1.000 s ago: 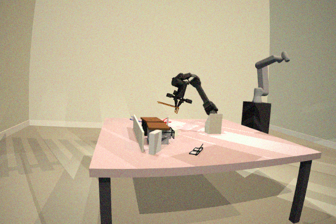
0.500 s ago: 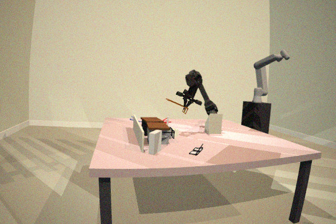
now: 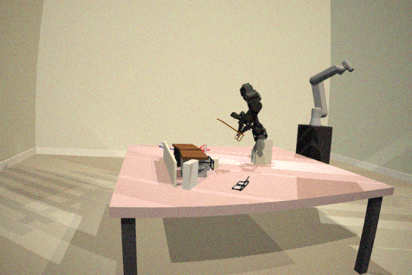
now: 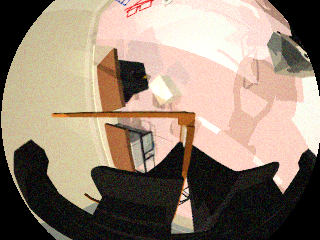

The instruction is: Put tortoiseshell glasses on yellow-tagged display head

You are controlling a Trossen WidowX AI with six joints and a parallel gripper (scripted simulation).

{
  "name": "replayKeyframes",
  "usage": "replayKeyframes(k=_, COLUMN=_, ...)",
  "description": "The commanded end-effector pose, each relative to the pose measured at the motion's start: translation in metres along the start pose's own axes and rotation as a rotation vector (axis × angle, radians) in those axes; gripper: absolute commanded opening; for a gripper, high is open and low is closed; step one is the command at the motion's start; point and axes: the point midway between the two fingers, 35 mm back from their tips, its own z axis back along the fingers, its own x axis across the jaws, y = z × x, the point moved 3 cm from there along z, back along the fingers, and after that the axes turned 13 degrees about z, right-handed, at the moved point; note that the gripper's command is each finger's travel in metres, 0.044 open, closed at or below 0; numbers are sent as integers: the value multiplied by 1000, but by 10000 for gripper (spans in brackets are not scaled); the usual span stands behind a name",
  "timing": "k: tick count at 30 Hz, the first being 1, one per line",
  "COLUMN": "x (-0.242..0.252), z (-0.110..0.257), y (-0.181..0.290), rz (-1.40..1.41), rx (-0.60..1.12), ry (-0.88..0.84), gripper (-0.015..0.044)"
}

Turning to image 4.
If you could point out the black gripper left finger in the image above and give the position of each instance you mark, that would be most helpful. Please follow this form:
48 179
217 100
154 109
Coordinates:
161 186

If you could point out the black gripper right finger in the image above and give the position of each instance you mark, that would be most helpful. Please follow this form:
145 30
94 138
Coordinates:
211 185

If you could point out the red glasses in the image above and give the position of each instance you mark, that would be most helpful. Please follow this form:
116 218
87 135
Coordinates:
142 6

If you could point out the black rectangular glasses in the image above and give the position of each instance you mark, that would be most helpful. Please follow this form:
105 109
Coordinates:
184 198

